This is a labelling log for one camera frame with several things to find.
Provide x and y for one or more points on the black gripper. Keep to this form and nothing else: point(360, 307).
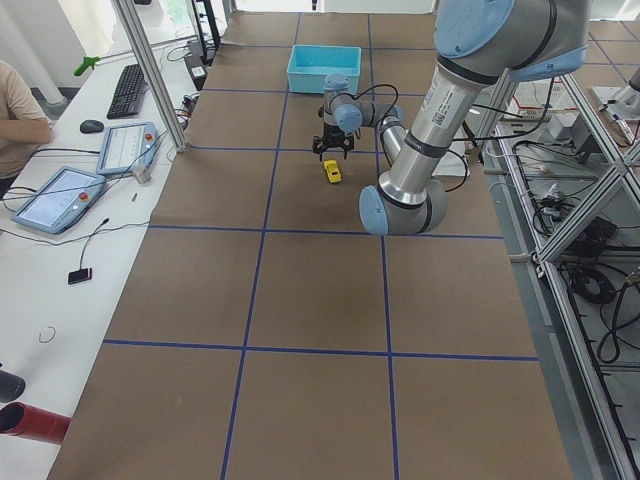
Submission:
point(331, 133)

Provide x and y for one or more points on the yellow beetle toy car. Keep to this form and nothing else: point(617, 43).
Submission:
point(332, 171)

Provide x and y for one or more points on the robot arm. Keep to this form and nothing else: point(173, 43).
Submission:
point(476, 41)

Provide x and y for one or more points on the light blue plastic bin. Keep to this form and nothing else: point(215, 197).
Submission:
point(309, 65)

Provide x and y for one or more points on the small metal block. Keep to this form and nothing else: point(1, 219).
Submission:
point(141, 174)

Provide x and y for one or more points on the black keyboard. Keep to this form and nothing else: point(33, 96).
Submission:
point(128, 94)

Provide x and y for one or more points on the far teach pendant tablet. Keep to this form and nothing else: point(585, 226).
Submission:
point(125, 147)

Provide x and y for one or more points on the teach pendant tablet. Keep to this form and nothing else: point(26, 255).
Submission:
point(61, 201)
point(125, 147)

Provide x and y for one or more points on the black computer mouse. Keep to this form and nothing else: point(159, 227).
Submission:
point(91, 126)

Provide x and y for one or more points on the black power adapter box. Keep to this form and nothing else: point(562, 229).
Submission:
point(599, 231)

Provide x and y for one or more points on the near teach pendant tablet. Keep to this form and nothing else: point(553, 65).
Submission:
point(61, 201)

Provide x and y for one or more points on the small black phone device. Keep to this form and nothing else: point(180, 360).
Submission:
point(80, 275)

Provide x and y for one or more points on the person in beige shirt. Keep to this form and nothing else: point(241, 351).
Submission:
point(24, 125)

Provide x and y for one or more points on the black cylinder tube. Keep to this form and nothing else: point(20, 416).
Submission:
point(11, 386)

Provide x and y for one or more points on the red cylinder tube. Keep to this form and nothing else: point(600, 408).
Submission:
point(30, 422)

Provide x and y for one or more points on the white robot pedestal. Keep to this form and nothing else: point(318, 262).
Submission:
point(452, 164)

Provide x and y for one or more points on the aluminium frame post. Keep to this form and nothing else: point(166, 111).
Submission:
point(133, 27)

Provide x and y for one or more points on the aluminium side rack frame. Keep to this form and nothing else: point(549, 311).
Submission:
point(556, 161)

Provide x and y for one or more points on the green plastic handle tool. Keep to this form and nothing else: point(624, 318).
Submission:
point(88, 62)

